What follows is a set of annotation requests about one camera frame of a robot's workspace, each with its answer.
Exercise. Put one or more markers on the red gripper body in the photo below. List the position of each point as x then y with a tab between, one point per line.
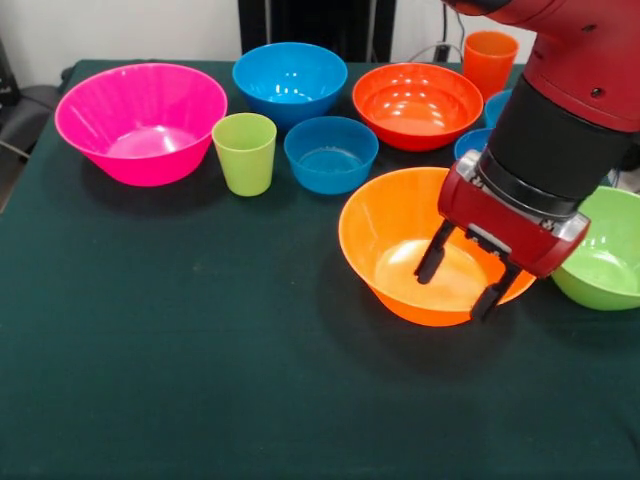
500	225

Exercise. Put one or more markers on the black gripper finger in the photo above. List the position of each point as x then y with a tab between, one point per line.
492	297
432	260

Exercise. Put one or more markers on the large light orange bowl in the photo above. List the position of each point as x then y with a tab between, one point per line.
380	225

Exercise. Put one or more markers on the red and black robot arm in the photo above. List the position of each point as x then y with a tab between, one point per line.
575	75

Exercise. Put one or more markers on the small dark blue bowl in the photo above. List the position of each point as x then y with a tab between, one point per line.
470	145

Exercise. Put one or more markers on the small light blue bowl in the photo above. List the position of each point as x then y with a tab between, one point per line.
495	112
330	170

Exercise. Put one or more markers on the light green bowl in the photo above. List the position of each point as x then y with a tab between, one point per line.
605	270

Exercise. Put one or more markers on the shallow red-orange bowl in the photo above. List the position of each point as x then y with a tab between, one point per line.
415	110

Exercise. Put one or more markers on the red-orange cup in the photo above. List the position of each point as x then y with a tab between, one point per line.
490	65

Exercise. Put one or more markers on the light green cup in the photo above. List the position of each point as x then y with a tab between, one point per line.
245	160

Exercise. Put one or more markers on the medium blue bowl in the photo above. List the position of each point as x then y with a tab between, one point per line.
290	75

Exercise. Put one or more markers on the dark green tablecloth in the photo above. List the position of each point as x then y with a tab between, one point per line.
200	375

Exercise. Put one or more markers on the large pink bowl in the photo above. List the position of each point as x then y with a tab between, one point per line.
140	115

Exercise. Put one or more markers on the dark grey chair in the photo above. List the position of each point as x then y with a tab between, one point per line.
30	115

